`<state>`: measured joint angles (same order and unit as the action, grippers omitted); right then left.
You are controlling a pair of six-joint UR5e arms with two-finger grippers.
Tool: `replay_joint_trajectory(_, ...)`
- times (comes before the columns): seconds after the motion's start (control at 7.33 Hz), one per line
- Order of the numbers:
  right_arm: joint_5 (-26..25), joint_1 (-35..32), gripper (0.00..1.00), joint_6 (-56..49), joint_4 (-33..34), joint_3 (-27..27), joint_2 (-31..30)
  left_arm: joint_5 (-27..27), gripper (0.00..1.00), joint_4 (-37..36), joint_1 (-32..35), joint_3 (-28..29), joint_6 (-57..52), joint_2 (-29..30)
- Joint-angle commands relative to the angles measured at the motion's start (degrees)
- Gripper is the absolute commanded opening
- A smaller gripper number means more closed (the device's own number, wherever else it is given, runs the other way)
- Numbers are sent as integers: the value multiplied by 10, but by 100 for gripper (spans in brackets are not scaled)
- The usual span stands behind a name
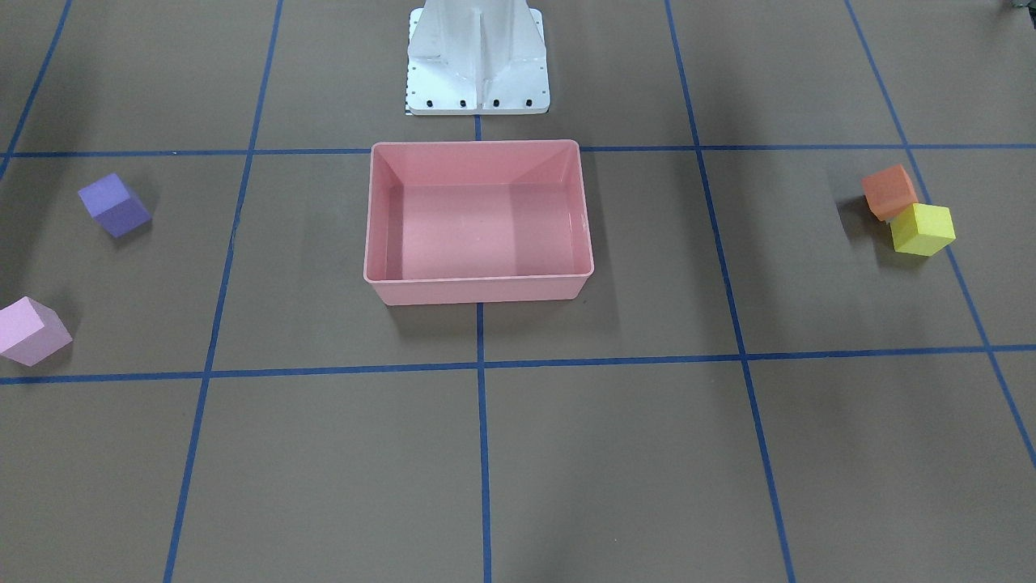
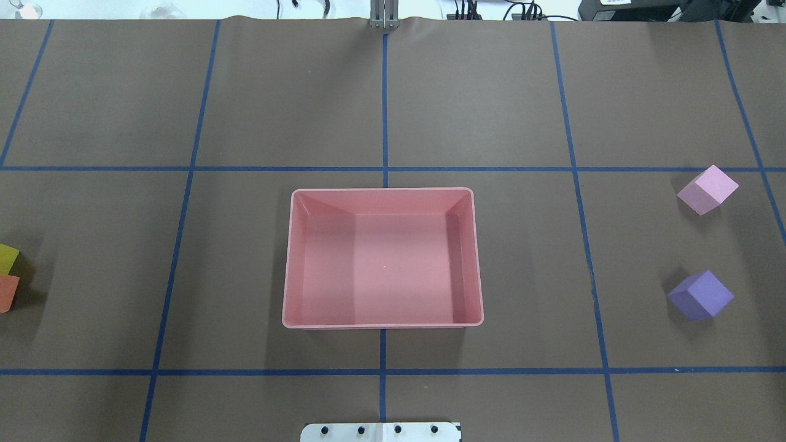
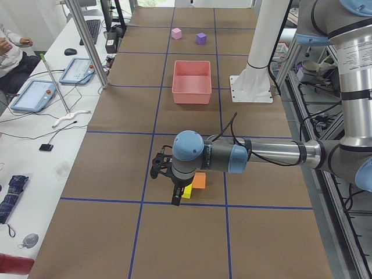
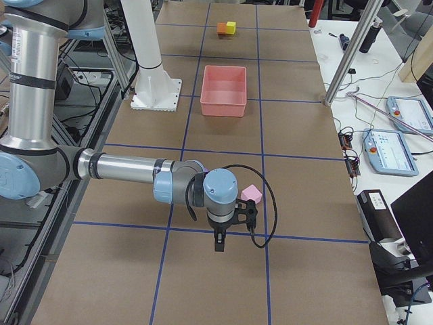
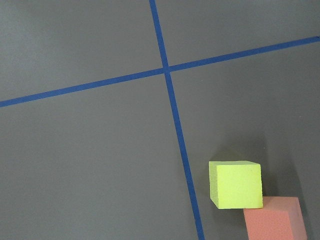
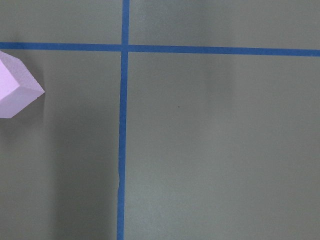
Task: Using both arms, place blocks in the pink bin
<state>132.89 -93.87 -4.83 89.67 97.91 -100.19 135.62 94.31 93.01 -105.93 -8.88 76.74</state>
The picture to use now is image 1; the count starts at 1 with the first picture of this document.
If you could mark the yellow foam block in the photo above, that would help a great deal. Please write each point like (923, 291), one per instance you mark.
(922, 229)

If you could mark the pink foam block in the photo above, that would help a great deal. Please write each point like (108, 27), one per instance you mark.
(31, 332)

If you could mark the pink plastic bin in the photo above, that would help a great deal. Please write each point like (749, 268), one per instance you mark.
(477, 222)

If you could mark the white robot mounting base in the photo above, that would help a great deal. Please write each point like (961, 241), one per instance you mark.
(476, 58)

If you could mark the orange foam block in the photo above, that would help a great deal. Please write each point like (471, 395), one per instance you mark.
(889, 192)

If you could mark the purple foam block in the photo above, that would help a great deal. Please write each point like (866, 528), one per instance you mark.
(114, 205)

